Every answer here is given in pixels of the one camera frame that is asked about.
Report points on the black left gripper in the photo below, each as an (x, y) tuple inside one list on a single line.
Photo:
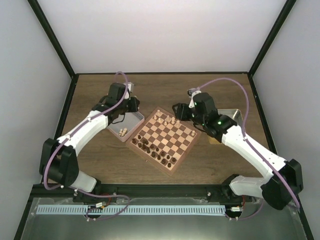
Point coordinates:
[(135, 106)]

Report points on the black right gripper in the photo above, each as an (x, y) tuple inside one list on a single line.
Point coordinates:
[(181, 114)]

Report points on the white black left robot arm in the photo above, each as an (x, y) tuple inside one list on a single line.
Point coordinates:
[(59, 158)]

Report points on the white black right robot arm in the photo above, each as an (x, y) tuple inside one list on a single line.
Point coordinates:
[(281, 180)]

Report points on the wooden chess board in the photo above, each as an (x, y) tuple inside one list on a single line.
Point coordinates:
[(164, 140)]

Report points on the pink metal tin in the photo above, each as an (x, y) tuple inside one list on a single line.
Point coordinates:
[(130, 120)]

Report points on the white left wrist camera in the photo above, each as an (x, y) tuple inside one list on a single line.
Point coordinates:
[(130, 87)]

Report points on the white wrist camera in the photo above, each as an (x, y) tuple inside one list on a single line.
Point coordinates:
[(193, 91), (130, 87)]

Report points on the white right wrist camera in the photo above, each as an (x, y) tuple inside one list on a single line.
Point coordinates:
[(193, 91)]

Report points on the black aluminium frame rail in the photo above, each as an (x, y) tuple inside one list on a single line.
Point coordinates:
[(213, 192)]

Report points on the light blue slotted cable duct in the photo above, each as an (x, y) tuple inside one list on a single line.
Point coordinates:
[(152, 210)]

